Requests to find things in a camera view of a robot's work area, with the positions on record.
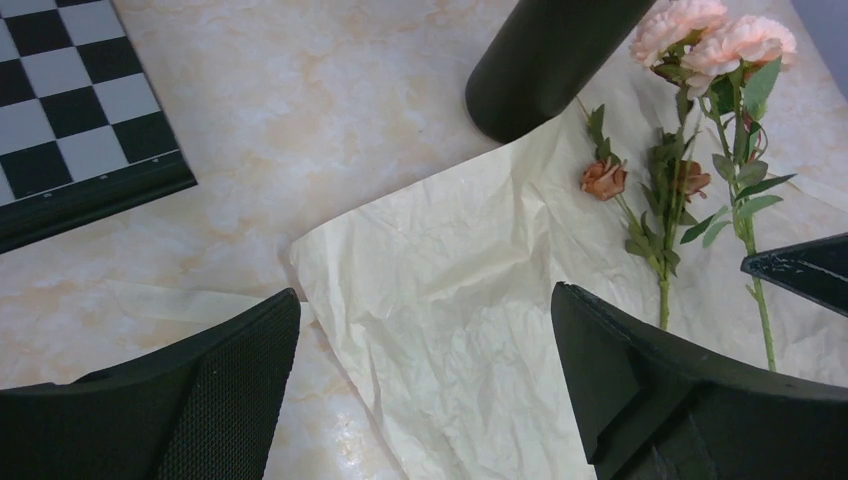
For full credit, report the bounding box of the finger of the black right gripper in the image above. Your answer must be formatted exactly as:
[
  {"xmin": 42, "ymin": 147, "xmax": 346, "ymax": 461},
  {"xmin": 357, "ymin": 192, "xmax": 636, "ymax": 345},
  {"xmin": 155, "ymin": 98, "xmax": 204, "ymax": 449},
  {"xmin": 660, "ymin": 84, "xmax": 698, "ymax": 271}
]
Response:
[{"xmin": 740, "ymin": 233, "xmax": 847, "ymax": 317}]

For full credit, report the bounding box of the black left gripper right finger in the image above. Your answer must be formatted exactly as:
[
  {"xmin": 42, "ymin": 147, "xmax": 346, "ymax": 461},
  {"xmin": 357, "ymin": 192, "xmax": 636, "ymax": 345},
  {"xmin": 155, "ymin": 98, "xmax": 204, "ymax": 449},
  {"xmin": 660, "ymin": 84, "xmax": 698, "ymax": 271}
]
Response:
[{"xmin": 551, "ymin": 283, "xmax": 847, "ymax": 479}]

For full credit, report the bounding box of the pink rose stem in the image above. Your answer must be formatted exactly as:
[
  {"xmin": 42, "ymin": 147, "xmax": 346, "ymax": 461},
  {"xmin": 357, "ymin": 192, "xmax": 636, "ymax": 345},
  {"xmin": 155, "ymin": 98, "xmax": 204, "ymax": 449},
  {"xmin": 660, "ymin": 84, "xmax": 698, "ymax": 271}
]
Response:
[{"xmin": 629, "ymin": 0, "xmax": 800, "ymax": 374}]

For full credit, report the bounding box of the small brown rose stem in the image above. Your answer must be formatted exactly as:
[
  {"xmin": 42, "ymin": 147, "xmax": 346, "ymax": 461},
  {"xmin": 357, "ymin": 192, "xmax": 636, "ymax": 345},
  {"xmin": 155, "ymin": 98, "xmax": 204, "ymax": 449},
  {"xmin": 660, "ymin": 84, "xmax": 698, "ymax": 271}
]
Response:
[{"xmin": 580, "ymin": 91, "xmax": 712, "ymax": 330}]

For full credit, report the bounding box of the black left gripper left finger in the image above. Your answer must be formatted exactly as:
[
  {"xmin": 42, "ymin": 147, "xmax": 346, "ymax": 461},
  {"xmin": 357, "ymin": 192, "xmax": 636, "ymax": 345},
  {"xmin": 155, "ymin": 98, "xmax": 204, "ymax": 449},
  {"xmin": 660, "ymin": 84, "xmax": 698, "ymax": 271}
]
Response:
[{"xmin": 1, "ymin": 289, "xmax": 301, "ymax": 479}]

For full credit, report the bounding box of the black cylindrical vase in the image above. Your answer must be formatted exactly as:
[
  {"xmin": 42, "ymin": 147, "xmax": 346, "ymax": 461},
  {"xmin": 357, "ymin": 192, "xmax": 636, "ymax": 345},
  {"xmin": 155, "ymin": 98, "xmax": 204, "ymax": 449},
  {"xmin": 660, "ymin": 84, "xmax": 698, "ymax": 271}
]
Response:
[{"xmin": 465, "ymin": 0, "xmax": 655, "ymax": 143}]

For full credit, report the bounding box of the black grey chessboard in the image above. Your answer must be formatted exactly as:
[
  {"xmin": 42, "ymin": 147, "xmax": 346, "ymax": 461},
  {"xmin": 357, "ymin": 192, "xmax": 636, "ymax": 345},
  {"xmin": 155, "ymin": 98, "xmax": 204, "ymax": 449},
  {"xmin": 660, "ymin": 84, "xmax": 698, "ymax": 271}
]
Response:
[{"xmin": 1, "ymin": 0, "xmax": 196, "ymax": 252}]

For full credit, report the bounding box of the cream ribbon bow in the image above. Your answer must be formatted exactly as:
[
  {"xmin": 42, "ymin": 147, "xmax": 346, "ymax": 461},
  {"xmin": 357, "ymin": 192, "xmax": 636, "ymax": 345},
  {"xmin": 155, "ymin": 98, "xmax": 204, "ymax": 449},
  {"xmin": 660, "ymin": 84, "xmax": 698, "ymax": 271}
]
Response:
[{"xmin": 107, "ymin": 280, "xmax": 264, "ymax": 325}]

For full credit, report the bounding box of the orange paper bouquet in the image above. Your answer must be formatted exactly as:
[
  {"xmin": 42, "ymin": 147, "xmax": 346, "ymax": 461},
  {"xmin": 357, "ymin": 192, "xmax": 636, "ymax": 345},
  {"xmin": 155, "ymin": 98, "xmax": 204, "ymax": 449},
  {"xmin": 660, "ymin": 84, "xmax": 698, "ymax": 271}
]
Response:
[{"xmin": 289, "ymin": 0, "xmax": 848, "ymax": 480}]

